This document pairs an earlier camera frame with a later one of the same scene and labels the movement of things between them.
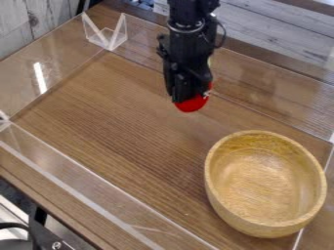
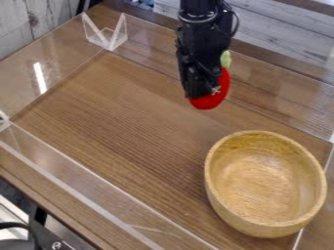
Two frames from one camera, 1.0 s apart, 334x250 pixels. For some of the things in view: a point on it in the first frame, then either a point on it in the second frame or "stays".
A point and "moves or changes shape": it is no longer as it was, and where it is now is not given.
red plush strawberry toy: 197,104 moves or changes shape
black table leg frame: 42,237 stays
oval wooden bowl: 265,184 stays
